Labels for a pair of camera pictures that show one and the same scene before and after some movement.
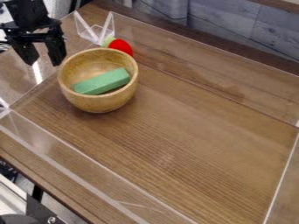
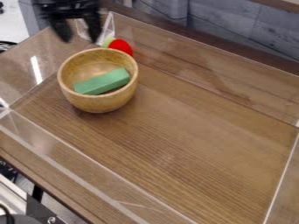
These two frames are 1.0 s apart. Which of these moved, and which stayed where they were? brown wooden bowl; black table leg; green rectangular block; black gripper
Moved: black gripper
Stayed: brown wooden bowl; green rectangular block; black table leg
